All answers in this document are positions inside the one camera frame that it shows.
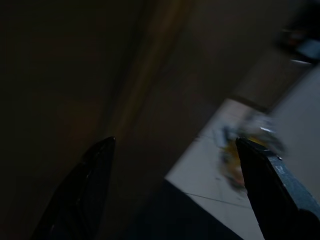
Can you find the clear crumpled plastic bag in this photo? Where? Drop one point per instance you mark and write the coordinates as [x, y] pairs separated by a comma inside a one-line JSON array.
[[265, 130]]

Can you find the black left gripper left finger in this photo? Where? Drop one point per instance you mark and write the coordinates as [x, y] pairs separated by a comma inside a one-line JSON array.
[[82, 195]]

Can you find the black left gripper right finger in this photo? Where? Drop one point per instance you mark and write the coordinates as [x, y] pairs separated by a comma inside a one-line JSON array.
[[272, 200]]

